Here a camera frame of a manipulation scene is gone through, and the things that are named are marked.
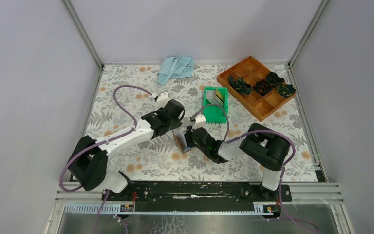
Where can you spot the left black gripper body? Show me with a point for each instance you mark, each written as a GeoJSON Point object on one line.
{"type": "Point", "coordinates": [175, 124]}

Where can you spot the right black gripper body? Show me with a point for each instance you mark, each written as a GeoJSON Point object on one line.
{"type": "Point", "coordinates": [191, 143]}

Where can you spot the brown leather card holder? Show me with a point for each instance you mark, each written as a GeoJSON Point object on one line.
{"type": "Point", "coordinates": [179, 137]}

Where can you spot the silver credit card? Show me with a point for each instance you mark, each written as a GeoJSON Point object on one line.
{"type": "Point", "coordinates": [212, 98]}

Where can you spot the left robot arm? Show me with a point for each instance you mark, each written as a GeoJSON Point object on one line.
{"type": "Point", "coordinates": [89, 160]}

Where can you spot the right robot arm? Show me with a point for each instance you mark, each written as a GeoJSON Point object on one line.
{"type": "Point", "coordinates": [270, 149]}

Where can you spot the floral table mat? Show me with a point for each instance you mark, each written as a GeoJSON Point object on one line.
{"type": "Point", "coordinates": [124, 95]}

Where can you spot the green plastic basket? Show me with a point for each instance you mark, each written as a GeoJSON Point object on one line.
{"type": "Point", "coordinates": [214, 114]}

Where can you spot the light blue cloth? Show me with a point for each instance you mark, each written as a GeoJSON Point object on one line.
{"type": "Point", "coordinates": [174, 68]}

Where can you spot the dark rolled sock left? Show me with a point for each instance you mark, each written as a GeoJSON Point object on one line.
{"type": "Point", "coordinates": [239, 85]}

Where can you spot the dark rolled sock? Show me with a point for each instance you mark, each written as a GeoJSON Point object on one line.
{"type": "Point", "coordinates": [262, 87]}
{"type": "Point", "coordinates": [285, 90]}
{"type": "Point", "coordinates": [274, 80]}
{"type": "Point", "coordinates": [239, 85]}

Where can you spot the orange compartment tray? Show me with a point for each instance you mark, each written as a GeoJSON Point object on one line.
{"type": "Point", "coordinates": [251, 70]}

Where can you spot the dark rolled sock middle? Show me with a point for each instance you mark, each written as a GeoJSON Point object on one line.
{"type": "Point", "coordinates": [262, 87]}

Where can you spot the dark rolled sock top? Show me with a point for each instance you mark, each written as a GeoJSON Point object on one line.
{"type": "Point", "coordinates": [274, 80]}

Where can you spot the dark rolled sock right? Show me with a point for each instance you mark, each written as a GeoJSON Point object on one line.
{"type": "Point", "coordinates": [285, 90]}

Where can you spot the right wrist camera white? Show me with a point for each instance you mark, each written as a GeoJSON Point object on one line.
{"type": "Point", "coordinates": [199, 122]}

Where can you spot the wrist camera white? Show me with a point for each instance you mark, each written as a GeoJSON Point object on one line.
{"type": "Point", "coordinates": [199, 122]}
{"type": "Point", "coordinates": [162, 99]}

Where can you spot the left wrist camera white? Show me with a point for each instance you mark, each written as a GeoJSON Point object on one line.
{"type": "Point", "coordinates": [162, 99]}

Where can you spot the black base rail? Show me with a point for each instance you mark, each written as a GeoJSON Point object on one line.
{"type": "Point", "coordinates": [166, 196]}

